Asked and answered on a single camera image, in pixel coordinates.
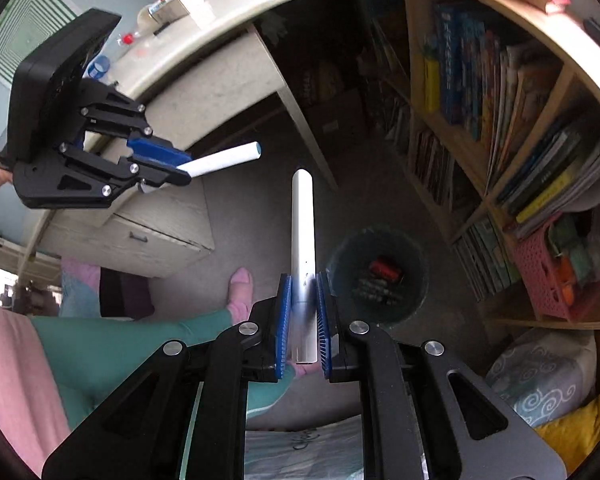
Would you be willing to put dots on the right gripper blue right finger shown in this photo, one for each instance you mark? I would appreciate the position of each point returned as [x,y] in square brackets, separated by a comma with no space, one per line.
[323,332]

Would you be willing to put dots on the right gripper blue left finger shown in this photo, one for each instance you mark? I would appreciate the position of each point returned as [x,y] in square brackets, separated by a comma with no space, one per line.
[282,318]

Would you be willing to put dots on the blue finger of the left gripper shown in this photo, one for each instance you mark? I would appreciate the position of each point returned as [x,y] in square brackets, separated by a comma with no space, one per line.
[157,176]
[158,150]

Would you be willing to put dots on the white silver marker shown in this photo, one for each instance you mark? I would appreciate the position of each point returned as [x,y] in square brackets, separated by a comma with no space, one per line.
[303,330]

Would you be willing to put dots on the white marker blue end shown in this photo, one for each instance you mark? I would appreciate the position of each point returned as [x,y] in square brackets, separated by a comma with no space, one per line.
[197,167]

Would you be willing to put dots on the dark round trash bin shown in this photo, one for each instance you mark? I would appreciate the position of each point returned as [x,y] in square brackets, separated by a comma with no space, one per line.
[379,275]

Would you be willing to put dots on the pink slipper foot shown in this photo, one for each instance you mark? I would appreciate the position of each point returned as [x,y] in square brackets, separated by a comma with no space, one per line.
[240,296]

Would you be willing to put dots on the blue label water bottle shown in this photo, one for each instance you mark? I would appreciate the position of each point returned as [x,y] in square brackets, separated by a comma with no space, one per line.
[98,67]

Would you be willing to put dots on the grey drawer cabinet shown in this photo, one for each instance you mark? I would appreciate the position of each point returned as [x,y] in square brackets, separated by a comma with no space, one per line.
[201,98]

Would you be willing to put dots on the clear bottle red cap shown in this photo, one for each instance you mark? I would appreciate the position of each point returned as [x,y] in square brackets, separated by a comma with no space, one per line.
[130,39]

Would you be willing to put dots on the white paper cup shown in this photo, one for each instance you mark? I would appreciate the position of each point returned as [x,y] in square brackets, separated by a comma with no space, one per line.
[145,20]

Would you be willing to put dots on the white gold medicine box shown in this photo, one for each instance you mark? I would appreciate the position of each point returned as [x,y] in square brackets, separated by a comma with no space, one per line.
[167,11]

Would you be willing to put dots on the pink plastic basket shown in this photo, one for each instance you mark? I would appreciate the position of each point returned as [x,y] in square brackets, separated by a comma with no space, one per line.
[537,270]

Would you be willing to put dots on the patterned grey cushion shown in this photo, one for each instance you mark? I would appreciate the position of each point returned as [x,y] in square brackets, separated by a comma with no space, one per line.
[546,374]

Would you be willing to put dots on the wooden bookshelf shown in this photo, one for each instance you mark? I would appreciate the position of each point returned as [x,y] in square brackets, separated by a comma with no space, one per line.
[503,101]

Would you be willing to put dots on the green striped wall poster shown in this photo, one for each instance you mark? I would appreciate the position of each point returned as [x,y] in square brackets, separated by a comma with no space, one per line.
[25,25]

